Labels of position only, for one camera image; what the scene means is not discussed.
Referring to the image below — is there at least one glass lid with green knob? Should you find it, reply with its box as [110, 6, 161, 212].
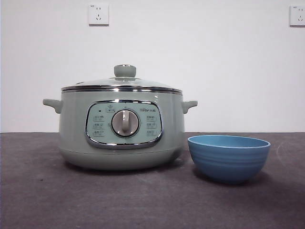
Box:
[61, 64, 183, 93]

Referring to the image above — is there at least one pale green electric steamer pot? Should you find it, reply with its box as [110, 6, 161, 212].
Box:
[42, 89, 198, 171]

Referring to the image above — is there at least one blue ribbed bowl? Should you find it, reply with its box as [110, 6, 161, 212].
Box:
[187, 135, 271, 185]

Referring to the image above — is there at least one white wall socket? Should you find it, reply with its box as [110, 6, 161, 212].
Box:
[289, 5, 305, 27]
[88, 4, 110, 26]

